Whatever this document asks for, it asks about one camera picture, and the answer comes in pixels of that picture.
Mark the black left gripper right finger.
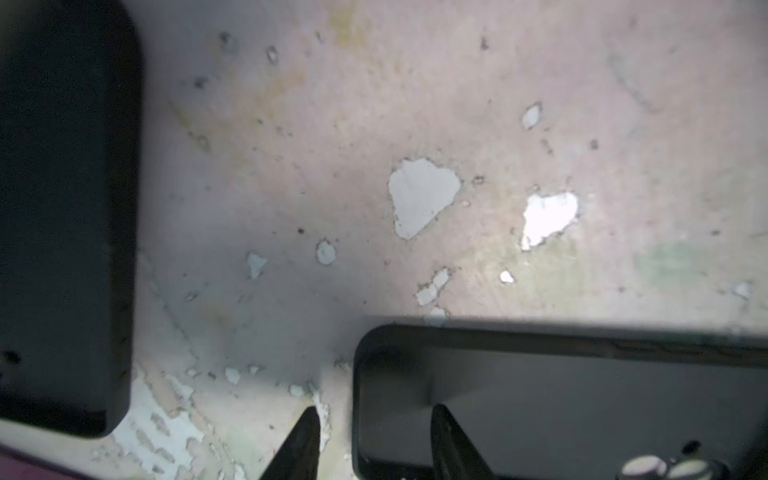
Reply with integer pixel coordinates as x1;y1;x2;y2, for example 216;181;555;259
430;404;495;480

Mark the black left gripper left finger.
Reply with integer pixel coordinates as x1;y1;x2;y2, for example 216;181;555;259
260;406;321;480

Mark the black case dual camera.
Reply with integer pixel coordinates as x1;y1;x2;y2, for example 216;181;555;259
352;325;767;479

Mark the black phone case left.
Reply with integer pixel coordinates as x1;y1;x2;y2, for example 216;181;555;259
1;1;144;438

